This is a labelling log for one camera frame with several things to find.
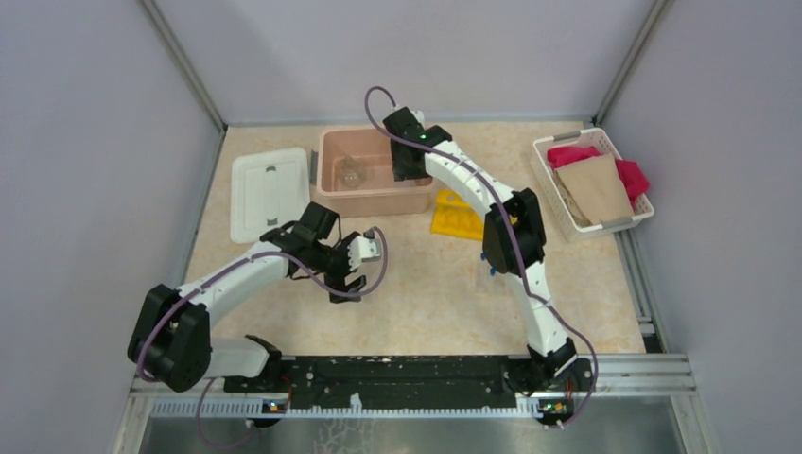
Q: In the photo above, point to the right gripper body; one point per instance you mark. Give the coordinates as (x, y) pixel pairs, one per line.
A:
(402, 171)

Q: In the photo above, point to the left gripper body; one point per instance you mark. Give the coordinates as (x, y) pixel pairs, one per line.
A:
(334, 264)

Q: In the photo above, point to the pink plastic bin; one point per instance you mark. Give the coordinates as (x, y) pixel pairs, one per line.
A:
(381, 195)

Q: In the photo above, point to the glass flask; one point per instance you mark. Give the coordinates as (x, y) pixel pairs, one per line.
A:
(351, 173)

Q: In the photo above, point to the white bin lid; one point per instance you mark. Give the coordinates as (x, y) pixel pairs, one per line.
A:
(268, 190)

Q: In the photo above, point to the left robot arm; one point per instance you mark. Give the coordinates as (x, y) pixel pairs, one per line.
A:
(172, 340)

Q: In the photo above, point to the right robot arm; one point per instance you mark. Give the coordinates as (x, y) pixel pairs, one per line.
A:
(513, 239)

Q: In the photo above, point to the yellow test tube rack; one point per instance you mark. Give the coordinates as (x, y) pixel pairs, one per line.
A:
(454, 217)

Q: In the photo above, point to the white perforated basket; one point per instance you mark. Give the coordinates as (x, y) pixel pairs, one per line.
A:
(558, 200)

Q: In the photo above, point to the beige cloth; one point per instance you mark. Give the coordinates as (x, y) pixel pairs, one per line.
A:
(595, 192)

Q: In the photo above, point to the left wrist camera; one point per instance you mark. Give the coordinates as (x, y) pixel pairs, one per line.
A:
(364, 248)

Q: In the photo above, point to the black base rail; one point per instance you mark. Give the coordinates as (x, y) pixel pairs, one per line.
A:
(410, 382)

